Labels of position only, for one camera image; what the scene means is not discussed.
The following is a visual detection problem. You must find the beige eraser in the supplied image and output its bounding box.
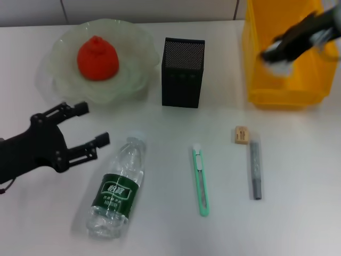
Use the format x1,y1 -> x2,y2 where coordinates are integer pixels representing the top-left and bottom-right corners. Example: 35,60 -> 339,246
234,125 -> 251,146

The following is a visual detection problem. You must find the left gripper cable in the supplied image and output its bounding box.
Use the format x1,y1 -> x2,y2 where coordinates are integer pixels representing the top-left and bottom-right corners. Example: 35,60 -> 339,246
0,178 -> 17,196

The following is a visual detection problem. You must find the green utility knife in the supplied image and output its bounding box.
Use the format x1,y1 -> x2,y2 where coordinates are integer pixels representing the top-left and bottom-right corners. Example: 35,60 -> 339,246
191,143 -> 212,218

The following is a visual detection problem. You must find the red-orange orange fruit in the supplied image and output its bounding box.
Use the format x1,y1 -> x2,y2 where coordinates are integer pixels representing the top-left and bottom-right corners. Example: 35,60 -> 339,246
77,35 -> 120,82

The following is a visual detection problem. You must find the yellow plastic bin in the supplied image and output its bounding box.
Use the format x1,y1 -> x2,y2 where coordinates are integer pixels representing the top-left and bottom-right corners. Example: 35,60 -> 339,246
241,0 -> 340,111

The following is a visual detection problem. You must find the pale green glass fruit plate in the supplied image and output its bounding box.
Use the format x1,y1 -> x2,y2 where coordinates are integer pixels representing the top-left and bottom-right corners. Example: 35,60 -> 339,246
44,18 -> 162,105

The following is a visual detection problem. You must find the black mesh pen holder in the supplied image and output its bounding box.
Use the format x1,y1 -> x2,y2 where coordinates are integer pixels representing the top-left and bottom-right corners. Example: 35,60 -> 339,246
161,37 -> 206,109

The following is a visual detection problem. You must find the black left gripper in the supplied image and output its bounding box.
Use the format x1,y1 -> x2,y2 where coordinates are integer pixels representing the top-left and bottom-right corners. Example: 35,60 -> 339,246
0,101 -> 111,185

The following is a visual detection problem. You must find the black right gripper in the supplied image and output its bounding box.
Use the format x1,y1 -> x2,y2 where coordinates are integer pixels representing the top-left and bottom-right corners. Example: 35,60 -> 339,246
259,11 -> 334,64

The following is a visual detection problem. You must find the clear water bottle green label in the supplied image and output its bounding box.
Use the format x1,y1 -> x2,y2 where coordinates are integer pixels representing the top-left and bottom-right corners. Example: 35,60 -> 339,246
85,130 -> 148,239

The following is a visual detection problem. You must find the grey marker pen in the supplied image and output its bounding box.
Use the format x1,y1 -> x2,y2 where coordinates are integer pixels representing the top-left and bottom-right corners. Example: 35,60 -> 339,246
249,141 -> 263,201

